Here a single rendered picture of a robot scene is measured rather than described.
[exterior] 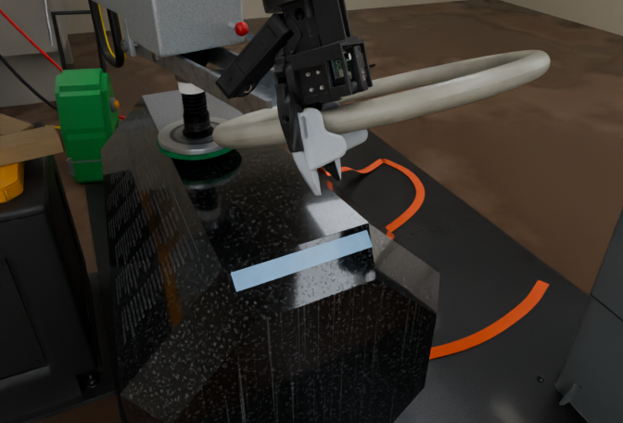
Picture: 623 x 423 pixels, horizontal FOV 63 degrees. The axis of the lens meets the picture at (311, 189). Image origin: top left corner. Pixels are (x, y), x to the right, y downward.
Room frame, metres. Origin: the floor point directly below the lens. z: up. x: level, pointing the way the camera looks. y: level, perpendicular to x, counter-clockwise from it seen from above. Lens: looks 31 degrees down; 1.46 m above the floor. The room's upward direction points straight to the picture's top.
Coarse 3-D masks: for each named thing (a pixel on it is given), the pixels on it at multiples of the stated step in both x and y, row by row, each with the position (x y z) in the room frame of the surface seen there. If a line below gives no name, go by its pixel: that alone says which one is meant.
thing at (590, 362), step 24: (600, 288) 1.09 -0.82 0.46; (600, 312) 1.07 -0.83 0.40; (576, 336) 1.11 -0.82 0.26; (600, 336) 1.04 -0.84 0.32; (576, 360) 1.08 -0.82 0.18; (600, 360) 1.02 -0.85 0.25; (576, 384) 1.06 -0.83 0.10; (600, 384) 0.99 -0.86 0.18; (576, 408) 1.03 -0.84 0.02; (600, 408) 0.97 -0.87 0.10
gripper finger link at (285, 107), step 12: (276, 84) 0.50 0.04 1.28; (276, 96) 0.50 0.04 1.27; (288, 96) 0.49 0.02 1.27; (288, 108) 0.48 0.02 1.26; (300, 108) 0.50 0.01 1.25; (288, 120) 0.49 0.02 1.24; (288, 132) 0.48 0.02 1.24; (300, 132) 0.48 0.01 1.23; (288, 144) 0.48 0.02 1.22; (300, 144) 0.48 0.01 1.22
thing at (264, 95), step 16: (144, 48) 1.33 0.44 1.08; (224, 48) 1.22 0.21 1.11; (160, 64) 1.25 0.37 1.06; (176, 64) 1.16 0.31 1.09; (192, 64) 1.09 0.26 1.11; (224, 64) 1.21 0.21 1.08; (192, 80) 1.10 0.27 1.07; (208, 80) 1.04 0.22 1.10; (272, 80) 1.04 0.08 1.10; (224, 96) 0.98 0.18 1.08; (256, 96) 0.88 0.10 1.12; (272, 96) 1.00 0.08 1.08
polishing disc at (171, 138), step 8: (216, 120) 1.34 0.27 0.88; (224, 120) 1.34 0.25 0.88; (168, 128) 1.28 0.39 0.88; (176, 128) 1.28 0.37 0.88; (160, 136) 1.23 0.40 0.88; (168, 136) 1.23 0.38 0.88; (176, 136) 1.23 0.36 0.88; (160, 144) 1.19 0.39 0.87; (168, 144) 1.18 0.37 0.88; (176, 144) 1.18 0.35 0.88; (184, 144) 1.18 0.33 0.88; (192, 144) 1.18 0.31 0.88; (200, 144) 1.18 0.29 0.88; (208, 144) 1.18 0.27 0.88; (216, 144) 1.18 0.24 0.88; (176, 152) 1.15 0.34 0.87; (184, 152) 1.15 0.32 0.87; (192, 152) 1.15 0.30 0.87; (200, 152) 1.15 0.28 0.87; (208, 152) 1.16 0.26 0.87
